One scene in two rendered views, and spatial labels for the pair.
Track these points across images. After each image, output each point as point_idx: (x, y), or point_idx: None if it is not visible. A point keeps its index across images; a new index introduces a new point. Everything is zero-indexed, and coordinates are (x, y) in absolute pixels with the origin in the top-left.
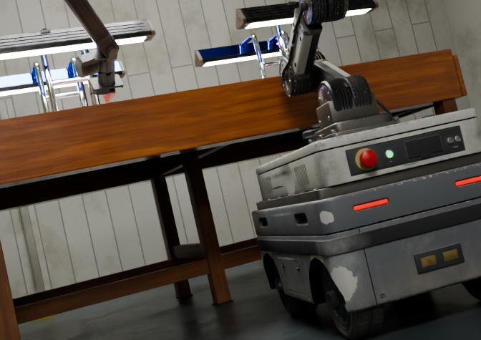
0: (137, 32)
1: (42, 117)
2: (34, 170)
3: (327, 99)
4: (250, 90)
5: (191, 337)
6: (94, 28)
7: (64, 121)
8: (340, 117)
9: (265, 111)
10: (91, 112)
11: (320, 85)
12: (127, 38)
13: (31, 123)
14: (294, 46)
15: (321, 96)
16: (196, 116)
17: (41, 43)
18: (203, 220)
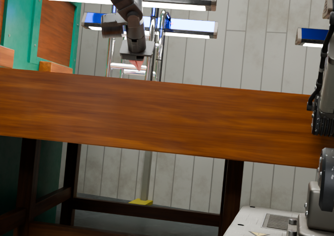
0: (195, 0)
1: (25, 73)
2: (0, 127)
3: (319, 181)
4: (275, 105)
5: None
6: None
7: (45, 84)
8: (323, 222)
9: (288, 136)
10: (76, 82)
11: (321, 151)
12: (182, 4)
13: (12, 77)
14: (324, 71)
15: (319, 169)
16: (194, 118)
17: None
18: (228, 208)
